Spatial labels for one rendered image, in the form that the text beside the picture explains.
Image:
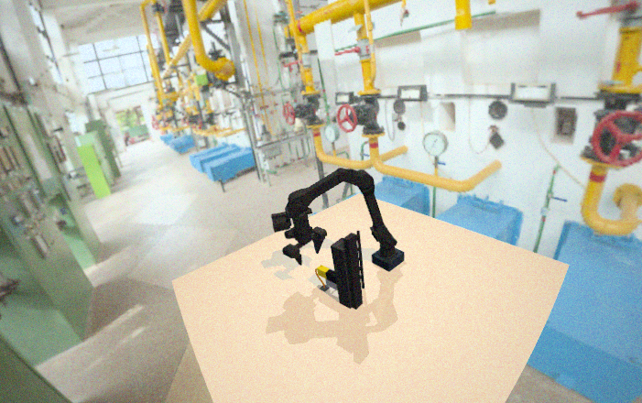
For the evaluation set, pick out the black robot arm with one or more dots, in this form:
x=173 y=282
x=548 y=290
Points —
x=298 y=202

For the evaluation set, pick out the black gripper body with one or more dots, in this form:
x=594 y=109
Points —
x=304 y=236

